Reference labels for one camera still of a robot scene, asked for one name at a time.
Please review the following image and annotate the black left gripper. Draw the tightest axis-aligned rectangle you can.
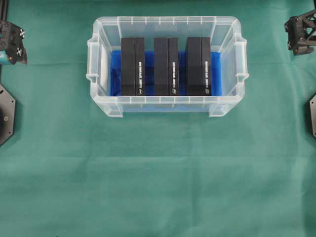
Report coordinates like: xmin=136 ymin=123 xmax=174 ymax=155
xmin=0 ymin=21 xmax=27 ymax=65

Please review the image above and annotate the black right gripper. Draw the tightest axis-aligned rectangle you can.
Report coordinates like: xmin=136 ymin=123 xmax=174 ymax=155
xmin=284 ymin=9 xmax=316 ymax=56

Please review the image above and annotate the black camera box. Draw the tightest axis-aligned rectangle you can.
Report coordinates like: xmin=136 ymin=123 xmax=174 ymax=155
xmin=154 ymin=38 xmax=180 ymax=96
xmin=121 ymin=38 xmax=146 ymax=96
xmin=186 ymin=37 xmax=212 ymax=96

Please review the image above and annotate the clear plastic storage case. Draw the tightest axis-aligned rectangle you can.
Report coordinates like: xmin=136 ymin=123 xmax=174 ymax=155
xmin=86 ymin=16 xmax=249 ymax=117

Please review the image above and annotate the blue cloth liner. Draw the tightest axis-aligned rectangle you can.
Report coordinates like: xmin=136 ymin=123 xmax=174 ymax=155
xmin=111 ymin=50 xmax=223 ymax=96

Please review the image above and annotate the green table cloth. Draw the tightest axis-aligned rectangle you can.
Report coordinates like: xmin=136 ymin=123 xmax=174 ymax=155
xmin=0 ymin=0 xmax=316 ymax=237

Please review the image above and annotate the black aluminium frame rail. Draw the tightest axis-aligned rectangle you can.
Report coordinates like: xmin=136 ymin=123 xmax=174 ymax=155
xmin=0 ymin=0 xmax=8 ymax=21

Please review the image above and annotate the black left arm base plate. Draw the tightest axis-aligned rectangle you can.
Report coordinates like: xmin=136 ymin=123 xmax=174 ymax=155
xmin=0 ymin=85 xmax=16 ymax=145

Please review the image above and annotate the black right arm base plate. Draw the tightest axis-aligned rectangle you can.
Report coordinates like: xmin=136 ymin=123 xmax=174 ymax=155
xmin=310 ymin=95 xmax=316 ymax=138

